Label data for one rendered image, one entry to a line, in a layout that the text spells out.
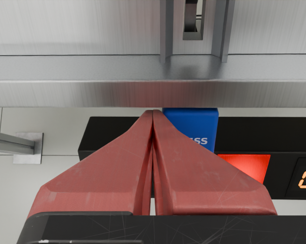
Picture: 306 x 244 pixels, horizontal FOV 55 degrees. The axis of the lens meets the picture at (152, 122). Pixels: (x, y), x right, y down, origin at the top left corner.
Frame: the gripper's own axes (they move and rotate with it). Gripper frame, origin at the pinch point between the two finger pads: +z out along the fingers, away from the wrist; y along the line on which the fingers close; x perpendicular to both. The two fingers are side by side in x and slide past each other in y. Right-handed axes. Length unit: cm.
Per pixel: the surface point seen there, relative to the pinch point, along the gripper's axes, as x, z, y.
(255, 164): 3.9, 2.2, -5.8
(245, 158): 3.5, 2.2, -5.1
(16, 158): 50, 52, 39
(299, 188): 5.8, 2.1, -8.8
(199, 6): 9, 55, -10
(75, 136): 45, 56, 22
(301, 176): 4.8, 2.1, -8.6
